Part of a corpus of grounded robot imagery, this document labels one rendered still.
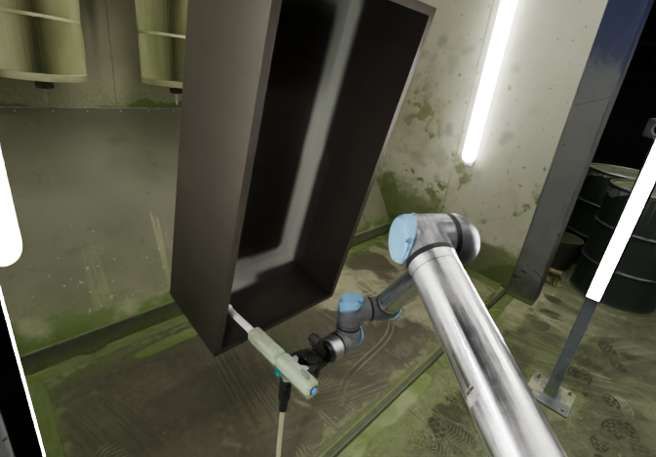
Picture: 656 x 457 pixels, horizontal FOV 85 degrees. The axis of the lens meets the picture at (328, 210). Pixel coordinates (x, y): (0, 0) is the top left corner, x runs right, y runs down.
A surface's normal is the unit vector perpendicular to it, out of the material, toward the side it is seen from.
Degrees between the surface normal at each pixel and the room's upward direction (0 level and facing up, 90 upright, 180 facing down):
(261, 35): 90
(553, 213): 90
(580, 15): 90
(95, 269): 57
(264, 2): 90
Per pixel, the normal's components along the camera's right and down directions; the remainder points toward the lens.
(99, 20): 0.70, 0.33
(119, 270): 0.65, -0.22
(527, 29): -0.70, 0.19
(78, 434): 0.11, -0.92
